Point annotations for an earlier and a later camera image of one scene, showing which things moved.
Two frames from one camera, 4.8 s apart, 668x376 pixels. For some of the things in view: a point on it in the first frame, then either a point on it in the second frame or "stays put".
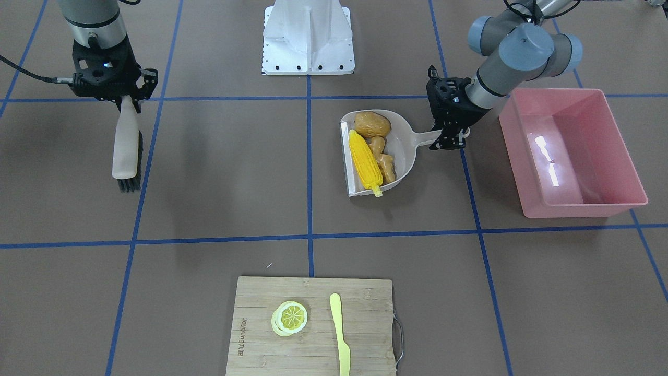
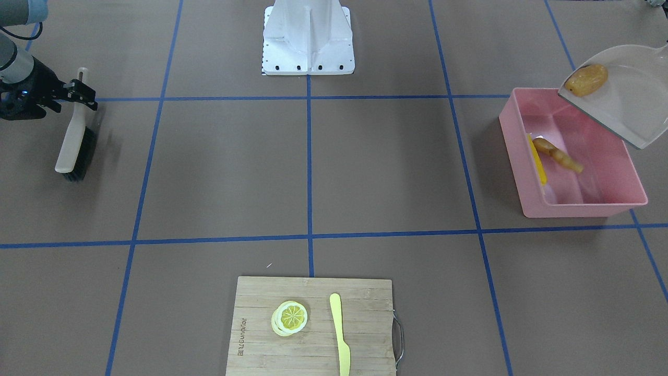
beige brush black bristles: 128,157 → 79,153
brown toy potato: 370,124 → 586,79
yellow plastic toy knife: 344,353 stays put
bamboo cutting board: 367,324 stays put
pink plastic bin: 566,154 stays put
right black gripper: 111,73 → 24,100
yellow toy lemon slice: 288,318 stays put
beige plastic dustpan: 401,144 → 633,103
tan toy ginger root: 384,161 → 545,146
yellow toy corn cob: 366,163 → 539,164
